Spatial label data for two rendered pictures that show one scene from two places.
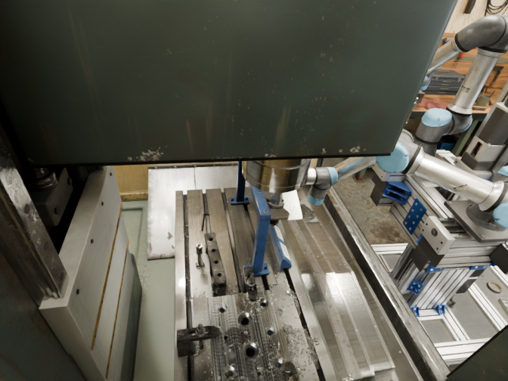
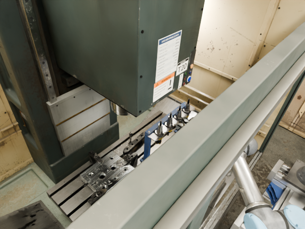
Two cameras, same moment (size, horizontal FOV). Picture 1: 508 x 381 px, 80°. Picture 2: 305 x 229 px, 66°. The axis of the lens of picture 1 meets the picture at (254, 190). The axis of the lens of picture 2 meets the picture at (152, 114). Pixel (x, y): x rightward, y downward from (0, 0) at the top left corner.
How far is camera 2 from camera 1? 1.05 m
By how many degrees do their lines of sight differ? 40
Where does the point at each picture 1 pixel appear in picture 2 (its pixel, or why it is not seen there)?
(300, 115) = (103, 83)
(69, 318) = (50, 110)
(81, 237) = (71, 93)
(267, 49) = (92, 58)
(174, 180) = (170, 107)
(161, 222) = not seen: hidden behind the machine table
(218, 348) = (95, 166)
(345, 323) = not seen: hidden behind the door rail
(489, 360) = not seen: outside the picture
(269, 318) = (120, 174)
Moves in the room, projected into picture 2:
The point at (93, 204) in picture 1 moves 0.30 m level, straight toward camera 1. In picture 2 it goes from (85, 87) to (57, 113)
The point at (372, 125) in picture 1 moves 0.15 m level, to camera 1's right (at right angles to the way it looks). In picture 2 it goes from (124, 99) to (142, 117)
